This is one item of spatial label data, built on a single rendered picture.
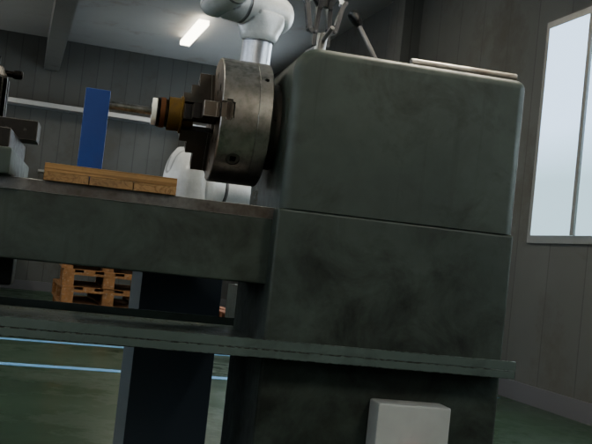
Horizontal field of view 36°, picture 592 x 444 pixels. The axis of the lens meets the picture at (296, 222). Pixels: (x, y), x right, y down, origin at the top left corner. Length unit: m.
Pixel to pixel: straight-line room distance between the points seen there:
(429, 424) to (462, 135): 0.70
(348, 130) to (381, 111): 0.10
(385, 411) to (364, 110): 0.71
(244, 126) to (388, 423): 0.77
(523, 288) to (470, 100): 4.02
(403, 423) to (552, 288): 3.86
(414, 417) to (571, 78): 4.16
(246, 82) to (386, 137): 0.36
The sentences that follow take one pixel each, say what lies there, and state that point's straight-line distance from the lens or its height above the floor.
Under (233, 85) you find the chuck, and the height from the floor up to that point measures 1.15.
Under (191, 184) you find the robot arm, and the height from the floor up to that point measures 0.95.
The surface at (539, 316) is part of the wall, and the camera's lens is 6.07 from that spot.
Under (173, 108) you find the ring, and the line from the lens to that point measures 2.31.
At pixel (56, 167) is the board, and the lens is 2.15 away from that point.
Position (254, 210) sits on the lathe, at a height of 0.85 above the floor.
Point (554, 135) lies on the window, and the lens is 6.13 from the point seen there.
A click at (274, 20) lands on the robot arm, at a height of 1.53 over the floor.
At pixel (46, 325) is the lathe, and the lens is 2.03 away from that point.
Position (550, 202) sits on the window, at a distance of 6.06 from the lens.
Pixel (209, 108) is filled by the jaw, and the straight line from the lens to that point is 2.22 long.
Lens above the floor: 0.74
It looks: 3 degrees up
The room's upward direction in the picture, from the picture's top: 6 degrees clockwise
